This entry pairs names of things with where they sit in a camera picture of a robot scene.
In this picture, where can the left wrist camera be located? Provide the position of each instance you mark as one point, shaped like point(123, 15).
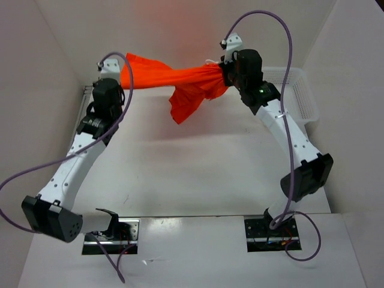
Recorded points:
point(109, 69)

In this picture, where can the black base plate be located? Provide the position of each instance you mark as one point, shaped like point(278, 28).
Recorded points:
point(260, 238)
point(125, 240)

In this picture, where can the orange mesh shorts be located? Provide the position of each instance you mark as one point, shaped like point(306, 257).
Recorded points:
point(192, 85)

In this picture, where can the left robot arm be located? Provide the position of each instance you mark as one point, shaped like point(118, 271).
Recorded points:
point(50, 211)

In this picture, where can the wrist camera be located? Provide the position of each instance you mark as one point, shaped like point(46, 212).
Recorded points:
point(231, 45)
point(109, 69)

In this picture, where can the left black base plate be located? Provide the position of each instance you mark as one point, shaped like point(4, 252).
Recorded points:
point(125, 240)

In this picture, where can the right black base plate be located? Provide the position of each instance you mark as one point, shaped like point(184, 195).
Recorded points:
point(260, 238)

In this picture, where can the white plastic basket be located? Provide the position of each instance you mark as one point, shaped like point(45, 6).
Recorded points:
point(298, 97)

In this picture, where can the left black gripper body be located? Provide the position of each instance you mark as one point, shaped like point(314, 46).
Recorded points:
point(120, 104)

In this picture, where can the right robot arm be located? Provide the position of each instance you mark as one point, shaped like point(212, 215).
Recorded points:
point(309, 168)

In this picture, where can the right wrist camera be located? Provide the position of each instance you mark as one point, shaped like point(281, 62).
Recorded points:
point(231, 45)

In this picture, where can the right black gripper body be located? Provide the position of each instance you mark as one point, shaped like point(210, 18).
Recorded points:
point(230, 76)

